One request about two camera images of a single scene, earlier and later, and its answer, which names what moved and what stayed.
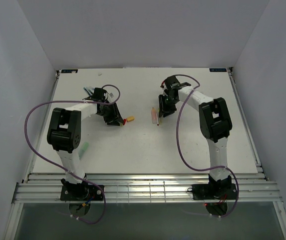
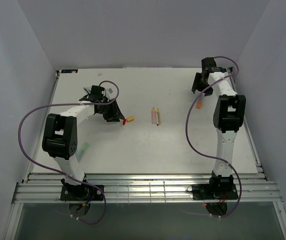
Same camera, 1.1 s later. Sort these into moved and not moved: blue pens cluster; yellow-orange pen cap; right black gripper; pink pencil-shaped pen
Moved: right black gripper
Not moved: blue pens cluster; pink pencil-shaped pen; yellow-orange pen cap
